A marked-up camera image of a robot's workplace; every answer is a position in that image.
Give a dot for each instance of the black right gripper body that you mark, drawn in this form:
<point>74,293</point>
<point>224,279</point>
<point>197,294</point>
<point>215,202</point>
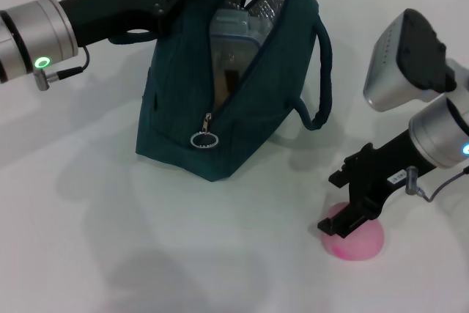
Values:
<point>384,170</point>

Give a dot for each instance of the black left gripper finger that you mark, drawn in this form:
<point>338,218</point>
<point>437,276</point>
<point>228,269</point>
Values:
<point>172,7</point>

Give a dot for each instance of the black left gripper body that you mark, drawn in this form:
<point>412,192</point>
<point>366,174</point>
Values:
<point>110,9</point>

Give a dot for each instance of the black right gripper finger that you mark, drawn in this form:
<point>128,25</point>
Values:
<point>351,219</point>
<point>346,175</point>

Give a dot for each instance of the pink peach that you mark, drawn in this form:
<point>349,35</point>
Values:
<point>359,247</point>

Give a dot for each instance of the clear lunch box blue lid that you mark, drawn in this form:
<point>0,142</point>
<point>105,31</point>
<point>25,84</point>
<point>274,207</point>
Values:
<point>234,34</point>

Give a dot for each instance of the dark teal zipper bag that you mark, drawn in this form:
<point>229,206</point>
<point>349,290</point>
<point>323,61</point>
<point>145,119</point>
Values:
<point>176,107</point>

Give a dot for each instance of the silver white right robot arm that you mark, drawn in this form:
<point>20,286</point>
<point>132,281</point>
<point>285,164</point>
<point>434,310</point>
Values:
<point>439,129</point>

